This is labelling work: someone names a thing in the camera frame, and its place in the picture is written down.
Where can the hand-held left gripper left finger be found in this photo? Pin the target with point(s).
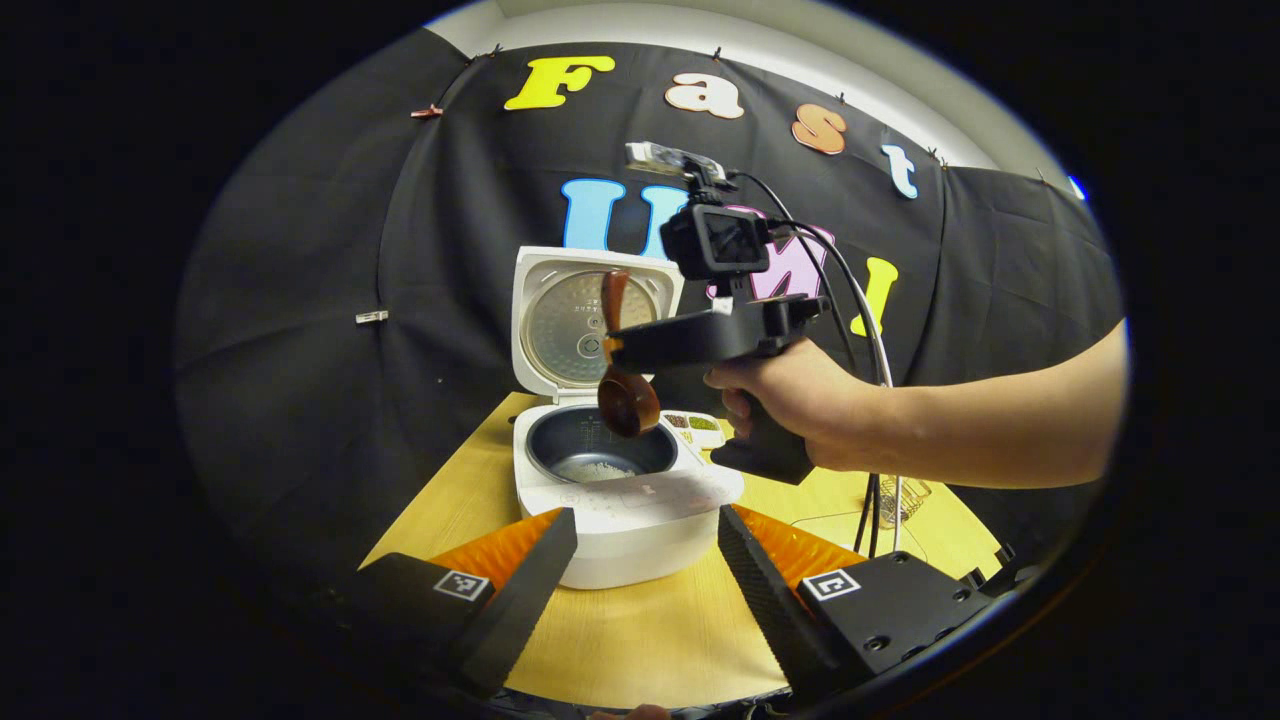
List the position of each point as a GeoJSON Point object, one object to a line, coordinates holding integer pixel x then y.
{"type": "Point", "coordinates": [530, 600]}

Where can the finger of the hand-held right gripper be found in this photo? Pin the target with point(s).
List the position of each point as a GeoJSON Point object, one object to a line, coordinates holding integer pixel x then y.
{"type": "Point", "coordinates": [660, 348]}

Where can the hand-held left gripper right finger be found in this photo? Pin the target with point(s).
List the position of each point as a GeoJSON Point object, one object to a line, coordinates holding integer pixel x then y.
{"type": "Point", "coordinates": [765, 600]}

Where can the white rice cooker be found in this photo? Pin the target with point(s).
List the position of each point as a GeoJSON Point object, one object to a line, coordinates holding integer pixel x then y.
{"type": "Point", "coordinates": [640, 540]}

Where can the white cloth clip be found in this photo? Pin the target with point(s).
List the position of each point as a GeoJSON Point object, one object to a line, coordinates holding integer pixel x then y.
{"type": "Point", "coordinates": [372, 317]}

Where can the red cloth clip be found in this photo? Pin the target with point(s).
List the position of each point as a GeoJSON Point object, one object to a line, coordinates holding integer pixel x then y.
{"type": "Point", "coordinates": [426, 111]}

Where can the white rice heap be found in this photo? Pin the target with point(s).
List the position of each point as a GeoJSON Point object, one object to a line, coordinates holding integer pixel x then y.
{"type": "Point", "coordinates": [605, 470]}

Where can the white divided grain dish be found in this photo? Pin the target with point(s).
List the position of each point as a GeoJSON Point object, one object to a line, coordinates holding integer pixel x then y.
{"type": "Point", "coordinates": [703, 423]}

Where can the brown wooden spoon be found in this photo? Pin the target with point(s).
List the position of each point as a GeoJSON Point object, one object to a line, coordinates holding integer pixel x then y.
{"type": "Point", "coordinates": [630, 405]}

